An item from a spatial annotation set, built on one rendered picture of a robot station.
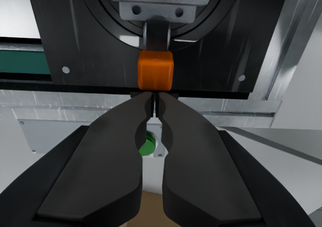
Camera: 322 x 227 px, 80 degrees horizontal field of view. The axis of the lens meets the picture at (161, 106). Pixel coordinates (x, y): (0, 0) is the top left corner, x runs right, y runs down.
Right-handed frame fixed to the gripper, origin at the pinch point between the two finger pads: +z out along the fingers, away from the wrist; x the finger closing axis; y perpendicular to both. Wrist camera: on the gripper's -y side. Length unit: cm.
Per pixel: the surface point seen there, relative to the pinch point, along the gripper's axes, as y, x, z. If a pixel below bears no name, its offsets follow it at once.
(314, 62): 4.4, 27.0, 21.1
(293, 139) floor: 97, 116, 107
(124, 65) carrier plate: 2.1, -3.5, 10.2
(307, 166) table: 31, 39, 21
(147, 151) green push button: 15.3, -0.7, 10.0
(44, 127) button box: 12.4, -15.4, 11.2
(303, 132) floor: 90, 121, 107
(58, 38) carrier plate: -0.4, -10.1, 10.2
